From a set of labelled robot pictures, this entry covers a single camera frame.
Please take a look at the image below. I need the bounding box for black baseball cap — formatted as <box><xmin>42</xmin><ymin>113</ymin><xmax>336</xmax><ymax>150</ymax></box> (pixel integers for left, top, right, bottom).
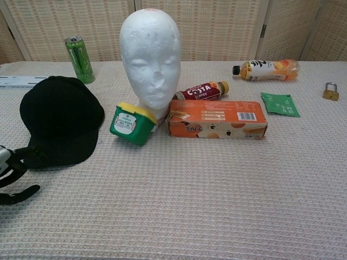
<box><xmin>20</xmin><ymin>75</ymin><xmax>106</xmax><ymax>170</ymax></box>

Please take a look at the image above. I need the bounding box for brass padlock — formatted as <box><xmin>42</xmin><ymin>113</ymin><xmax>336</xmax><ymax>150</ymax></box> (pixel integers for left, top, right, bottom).
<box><xmin>322</xmin><ymin>82</ymin><xmax>340</xmax><ymax>102</ymax></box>

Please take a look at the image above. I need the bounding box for white waffle tablecloth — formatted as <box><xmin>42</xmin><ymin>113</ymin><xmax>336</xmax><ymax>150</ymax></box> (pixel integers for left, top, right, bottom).
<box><xmin>0</xmin><ymin>60</ymin><xmax>347</xmax><ymax>260</ymax></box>

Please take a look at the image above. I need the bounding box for white metal rail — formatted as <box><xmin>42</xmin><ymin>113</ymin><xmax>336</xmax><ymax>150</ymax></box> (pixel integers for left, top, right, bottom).
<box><xmin>0</xmin><ymin>75</ymin><xmax>49</xmax><ymax>88</ymax></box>

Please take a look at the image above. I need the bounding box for green tub with yellow lid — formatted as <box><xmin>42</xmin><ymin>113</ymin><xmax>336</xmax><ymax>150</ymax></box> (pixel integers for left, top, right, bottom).
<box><xmin>109</xmin><ymin>101</ymin><xmax>158</xmax><ymax>146</ymax></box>

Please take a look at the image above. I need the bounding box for orange biscuit box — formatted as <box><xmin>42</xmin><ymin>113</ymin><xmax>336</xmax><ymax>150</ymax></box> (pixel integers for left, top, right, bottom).
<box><xmin>165</xmin><ymin>99</ymin><xmax>268</xmax><ymax>141</ymax></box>

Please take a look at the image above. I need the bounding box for green sachet packet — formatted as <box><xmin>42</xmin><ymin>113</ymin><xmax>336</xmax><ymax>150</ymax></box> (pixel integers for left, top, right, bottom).
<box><xmin>260</xmin><ymin>92</ymin><xmax>301</xmax><ymax>118</ymax></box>

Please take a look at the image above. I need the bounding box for Costa coffee bottle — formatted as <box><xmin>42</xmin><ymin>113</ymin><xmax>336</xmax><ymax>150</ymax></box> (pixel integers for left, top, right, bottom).
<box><xmin>173</xmin><ymin>80</ymin><xmax>230</xmax><ymax>102</ymax></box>

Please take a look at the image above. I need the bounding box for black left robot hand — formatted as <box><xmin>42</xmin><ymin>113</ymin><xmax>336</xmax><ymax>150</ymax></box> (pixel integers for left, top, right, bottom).
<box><xmin>0</xmin><ymin>145</ymin><xmax>41</xmax><ymax>206</ymax></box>

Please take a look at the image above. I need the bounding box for orange juice bottle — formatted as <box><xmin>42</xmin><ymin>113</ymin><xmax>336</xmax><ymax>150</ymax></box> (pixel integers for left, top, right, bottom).
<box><xmin>232</xmin><ymin>59</ymin><xmax>301</xmax><ymax>82</ymax></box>

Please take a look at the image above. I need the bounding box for white foam mannequin head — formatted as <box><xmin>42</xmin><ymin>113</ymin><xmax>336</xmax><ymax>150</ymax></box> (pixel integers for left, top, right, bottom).
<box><xmin>119</xmin><ymin>8</ymin><xmax>182</xmax><ymax>133</ymax></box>

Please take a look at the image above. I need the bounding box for woven folding screen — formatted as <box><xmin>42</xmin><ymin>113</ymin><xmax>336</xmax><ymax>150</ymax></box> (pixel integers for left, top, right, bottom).
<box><xmin>0</xmin><ymin>0</ymin><xmax>347</xmax><ymax>65</ymax></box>

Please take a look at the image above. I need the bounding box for green energy drink can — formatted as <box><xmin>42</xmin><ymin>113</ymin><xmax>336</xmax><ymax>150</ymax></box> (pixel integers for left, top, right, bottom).
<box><xmin>64</xmin><ymin>35</ymin><xmax>96</xmax><ymax>85</ymax></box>

